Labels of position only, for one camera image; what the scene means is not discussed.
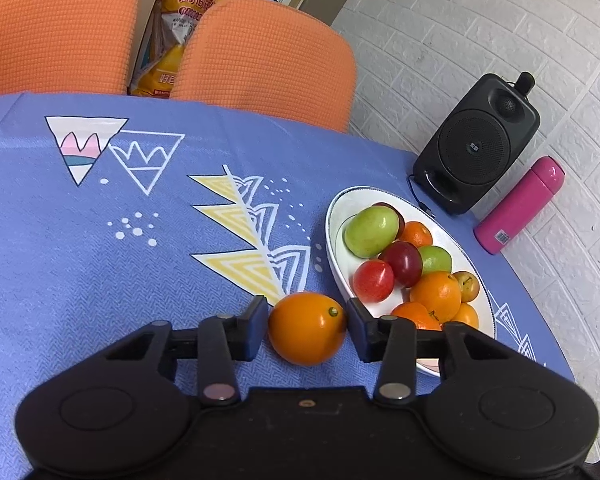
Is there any yellow plastic packet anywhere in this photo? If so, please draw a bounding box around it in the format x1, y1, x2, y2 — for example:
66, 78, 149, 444
129, 0, 268, 98

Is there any white plate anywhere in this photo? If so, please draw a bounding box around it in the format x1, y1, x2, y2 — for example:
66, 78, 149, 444
325, 186, 496, 377

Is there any small red apple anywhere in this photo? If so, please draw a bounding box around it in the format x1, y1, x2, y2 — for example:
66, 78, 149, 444
353, 259, 396, 303

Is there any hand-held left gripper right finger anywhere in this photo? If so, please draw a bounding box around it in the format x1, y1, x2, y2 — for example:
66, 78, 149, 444
346, 297, 513, 406

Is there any pink thermos bottle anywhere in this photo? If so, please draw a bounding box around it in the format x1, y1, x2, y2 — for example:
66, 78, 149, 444
474, 156, 565, 255

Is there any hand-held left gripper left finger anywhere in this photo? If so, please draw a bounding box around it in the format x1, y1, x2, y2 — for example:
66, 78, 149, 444
102, 294, 270, 407

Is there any smooth round orange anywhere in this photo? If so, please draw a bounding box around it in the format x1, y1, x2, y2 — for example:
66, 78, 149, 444
409, 270, 462, 323
450, 302, 480, 331

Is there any red yellow plum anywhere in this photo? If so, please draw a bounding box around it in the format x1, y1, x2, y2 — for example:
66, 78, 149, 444
452, 271, 481, 303

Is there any blue printed tablecloth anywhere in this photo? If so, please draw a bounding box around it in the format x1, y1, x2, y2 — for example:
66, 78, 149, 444
0, 92, 578, 471

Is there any small green apple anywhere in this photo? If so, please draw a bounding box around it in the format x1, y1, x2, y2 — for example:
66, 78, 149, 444
419, 245, 453, 275

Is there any orange fabric chair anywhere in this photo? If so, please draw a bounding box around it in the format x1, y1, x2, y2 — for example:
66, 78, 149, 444
0, 0, 140, 97
170, 0, 357, 134

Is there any black speaker cable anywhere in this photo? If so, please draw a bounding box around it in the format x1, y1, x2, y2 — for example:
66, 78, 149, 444
406, 174, 438, 217

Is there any rough-skinned mandarin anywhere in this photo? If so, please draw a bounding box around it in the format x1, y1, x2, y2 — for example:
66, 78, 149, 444
390, 301, 443, 332
399, 221, 434, 250

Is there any oval orange with stem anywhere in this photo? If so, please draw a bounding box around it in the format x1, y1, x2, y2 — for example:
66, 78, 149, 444
268, 291, 348, 366

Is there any large green apple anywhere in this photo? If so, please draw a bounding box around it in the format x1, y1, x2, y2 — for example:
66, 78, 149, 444
343, 206, 400, 257

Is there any dark red plum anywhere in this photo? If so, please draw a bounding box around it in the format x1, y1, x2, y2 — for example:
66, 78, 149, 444
375, 202, 407, 233
378, 241, 424, 288

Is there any black speaker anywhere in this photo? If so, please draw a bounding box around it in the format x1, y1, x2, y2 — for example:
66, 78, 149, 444
413, 73, 541, 216

